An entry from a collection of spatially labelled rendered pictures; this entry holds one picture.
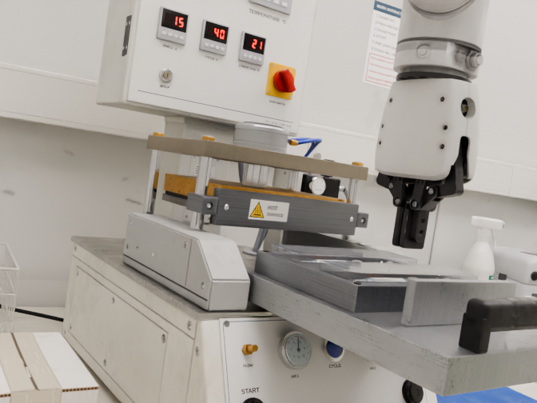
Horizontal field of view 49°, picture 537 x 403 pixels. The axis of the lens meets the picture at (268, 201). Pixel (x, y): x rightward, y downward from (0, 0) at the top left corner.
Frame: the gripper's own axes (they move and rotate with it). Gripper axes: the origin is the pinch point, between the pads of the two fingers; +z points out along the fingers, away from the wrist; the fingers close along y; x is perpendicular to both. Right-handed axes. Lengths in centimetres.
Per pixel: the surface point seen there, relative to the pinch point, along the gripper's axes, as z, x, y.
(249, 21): -28, -3, 43
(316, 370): 17.7, 2.9, 7.8
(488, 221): 1, -87, 51
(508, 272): 14, -96, 48
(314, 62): -31, -42, 75
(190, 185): -0.4, 10.3, 30.2
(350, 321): 8.1, 11.1, -4.7
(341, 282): 5.4, 10.1, -1.8
